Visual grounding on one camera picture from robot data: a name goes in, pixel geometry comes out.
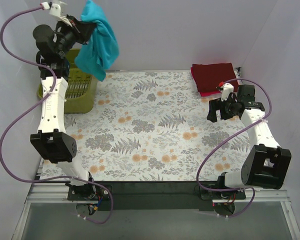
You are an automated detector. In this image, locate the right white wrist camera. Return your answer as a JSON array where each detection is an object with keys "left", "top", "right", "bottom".
[{"left": 217, "top": 82, "right": 234, "bottom": 102}]

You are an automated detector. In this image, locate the aluminium frame rail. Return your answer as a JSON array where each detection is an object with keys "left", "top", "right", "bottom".
[{"left": 26, "top": 159, "right": 69, "bottom": 203}]

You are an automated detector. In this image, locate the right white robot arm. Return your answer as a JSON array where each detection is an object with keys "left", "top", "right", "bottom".
[{"left": 207, "top": 83, "right": 292, "bottom": 199}]

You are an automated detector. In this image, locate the purple cable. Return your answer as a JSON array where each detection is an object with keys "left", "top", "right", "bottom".
[
  {"left": 196, "top": 78, "right": 274, "bottom": 219},
  {"left": 0, "top": 5, "right": 115, "bottom": 225}
]

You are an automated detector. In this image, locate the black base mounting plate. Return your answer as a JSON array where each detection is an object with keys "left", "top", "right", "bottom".
[{"left": 66, "top": 181, "right": 247, "bottom": 212}]

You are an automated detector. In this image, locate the dark red folded t shirt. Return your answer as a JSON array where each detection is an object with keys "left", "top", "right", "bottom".
[{"left": 191, "top": 62, "right": 236, "bottom": 93}]

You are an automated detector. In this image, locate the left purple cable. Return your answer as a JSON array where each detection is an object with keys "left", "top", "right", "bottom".
[{"left": 0, "top": 5, "right": 115, "bottom": 225}]

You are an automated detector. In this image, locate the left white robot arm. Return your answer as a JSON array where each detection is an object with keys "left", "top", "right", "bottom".
[{"left": 30, "top": 15, "right": 97, "bottom": 200}]

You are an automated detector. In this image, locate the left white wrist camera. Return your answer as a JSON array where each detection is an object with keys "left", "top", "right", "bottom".
[{"left": 40, "top": 0, "right": 72, "bottom": 27}]

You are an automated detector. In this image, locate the olive green plastic basket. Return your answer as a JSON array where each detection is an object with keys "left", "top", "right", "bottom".
[{"left": 36, "top": 49, "right": 98, "bottom": 114}]

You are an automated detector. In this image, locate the floral patterned table mat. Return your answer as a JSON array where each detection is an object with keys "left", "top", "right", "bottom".
[{"left": 39, "top": 71, "right": 277, "bottom": 182}]

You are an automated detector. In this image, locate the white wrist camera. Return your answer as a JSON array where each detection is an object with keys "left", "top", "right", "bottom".
[
  {"left": 217, "top": 82, "right": 234, "bottom": 102},
  {"left": 40, "top": 0, "right": 72, "bottom": 27}
]

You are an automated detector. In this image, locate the pink folded t shirt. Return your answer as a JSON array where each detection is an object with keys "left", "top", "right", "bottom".
[{"left": 199, "top": 90, "right": 221, "bottom": 97}]

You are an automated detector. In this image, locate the teal t shirt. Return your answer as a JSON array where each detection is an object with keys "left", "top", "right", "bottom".
[{"left": 74, "top": 0, "right": 120, "bottom": 82}]

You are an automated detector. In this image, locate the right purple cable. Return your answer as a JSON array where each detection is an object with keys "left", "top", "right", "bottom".
[{"left": 196, "top": 78, "right": 274, "bottom": 219}]

